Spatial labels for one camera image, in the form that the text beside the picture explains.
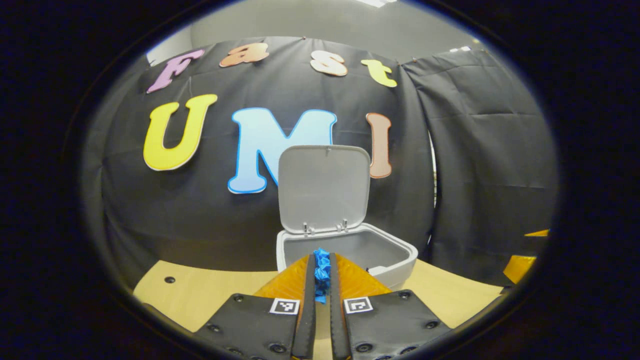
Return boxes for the white desktop garbage bin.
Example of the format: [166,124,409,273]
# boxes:
[276,145,419,291]

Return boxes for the wooden desktop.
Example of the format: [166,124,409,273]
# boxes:
[132,259,506,360]

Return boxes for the black backdrop cloth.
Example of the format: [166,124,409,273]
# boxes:
[80,36,560,301]

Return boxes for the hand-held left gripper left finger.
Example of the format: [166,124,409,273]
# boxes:
[192,254,317,360]

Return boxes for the blue paper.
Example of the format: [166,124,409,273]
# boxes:
[312,248,332,304]

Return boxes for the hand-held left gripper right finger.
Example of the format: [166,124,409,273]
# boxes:
[329,253,453,360]

